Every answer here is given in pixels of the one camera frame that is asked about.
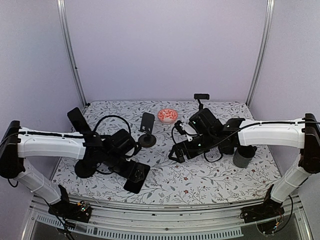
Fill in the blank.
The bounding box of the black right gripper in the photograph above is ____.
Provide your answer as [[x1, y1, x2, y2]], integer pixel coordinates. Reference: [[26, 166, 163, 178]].
[[168, 131, 217, 164]]

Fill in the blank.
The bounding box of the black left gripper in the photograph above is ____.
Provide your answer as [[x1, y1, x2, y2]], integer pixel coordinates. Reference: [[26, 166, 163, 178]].
[[103, 152, 145, 183]]

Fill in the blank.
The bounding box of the black phone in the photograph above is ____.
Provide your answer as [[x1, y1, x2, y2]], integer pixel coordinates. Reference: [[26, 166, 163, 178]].
[[123, 162, 151, 194], [67, 107, 92, 134]]

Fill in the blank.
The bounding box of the small round base phone stand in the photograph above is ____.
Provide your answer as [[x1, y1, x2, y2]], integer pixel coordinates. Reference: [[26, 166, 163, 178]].
[[138, 112, 157, 148]]

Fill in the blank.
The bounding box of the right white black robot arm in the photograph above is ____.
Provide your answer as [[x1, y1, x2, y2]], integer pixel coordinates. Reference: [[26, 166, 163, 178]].
[[168, 108, 320, 223]]

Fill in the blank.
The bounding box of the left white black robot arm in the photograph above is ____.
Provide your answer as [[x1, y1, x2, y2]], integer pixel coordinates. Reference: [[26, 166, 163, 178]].
[[0, 120, 150, 223]]

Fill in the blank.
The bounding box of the black gooseneck stand round base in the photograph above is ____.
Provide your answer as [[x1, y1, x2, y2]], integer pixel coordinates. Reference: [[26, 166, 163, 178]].
[[74, 131, 97, 179]]

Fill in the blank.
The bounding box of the tall black clamp phone stand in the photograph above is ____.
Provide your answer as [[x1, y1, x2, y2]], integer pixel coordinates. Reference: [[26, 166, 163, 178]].
[[193, 93, 210, 110]]

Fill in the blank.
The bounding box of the floral patterned tablecloth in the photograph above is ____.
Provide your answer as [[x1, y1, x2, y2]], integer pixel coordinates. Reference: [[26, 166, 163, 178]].
[[52, 100, 281, 205]]

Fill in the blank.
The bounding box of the red white patterned bowl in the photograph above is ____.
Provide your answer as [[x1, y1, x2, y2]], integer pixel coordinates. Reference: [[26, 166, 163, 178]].
[[157, 108, 178, 124]]

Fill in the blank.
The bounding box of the dark grey mug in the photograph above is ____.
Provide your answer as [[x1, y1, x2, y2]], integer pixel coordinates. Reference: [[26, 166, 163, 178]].
[[232, 145, 257, 168]]

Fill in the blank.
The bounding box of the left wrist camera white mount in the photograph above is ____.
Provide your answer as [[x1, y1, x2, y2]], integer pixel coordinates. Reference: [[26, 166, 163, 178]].
[[124, 147, 137, 159]]

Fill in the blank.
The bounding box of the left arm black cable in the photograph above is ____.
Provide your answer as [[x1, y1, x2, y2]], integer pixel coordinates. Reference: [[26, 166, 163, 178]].
[[92, 115, 132, 176]]

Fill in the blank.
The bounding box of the aluminium front rail base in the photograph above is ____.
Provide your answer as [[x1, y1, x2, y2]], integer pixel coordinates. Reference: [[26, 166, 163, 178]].
[[22, 194, 313, 240]]

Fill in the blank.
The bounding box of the right aluminium frame post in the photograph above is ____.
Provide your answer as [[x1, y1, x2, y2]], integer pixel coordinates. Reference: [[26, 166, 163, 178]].
[[245, 0, 275, 108]]

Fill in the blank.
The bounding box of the aluminium frame post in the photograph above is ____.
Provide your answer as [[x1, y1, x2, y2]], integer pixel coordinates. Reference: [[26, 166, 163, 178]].
[[56, 0, 88, 107], [245, 0, 275, 108]]

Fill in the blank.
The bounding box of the left aluminium frame post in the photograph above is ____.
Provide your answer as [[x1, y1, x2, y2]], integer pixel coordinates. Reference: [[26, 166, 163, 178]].
[[56, 0, 88, 107]]

